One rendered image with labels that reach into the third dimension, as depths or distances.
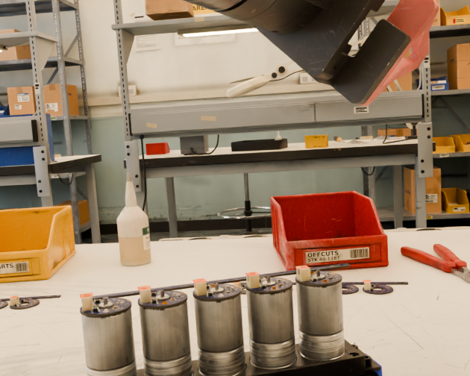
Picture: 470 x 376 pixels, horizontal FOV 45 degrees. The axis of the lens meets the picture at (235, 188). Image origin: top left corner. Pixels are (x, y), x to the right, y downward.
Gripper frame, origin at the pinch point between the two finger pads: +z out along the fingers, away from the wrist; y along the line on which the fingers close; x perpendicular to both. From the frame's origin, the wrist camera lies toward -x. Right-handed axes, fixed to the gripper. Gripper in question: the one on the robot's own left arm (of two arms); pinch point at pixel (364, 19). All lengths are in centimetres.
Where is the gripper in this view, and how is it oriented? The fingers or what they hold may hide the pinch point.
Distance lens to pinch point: 42.2
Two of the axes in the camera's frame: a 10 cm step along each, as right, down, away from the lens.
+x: -5.0, 7.6, 4.2
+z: 6.4, 0.0, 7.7
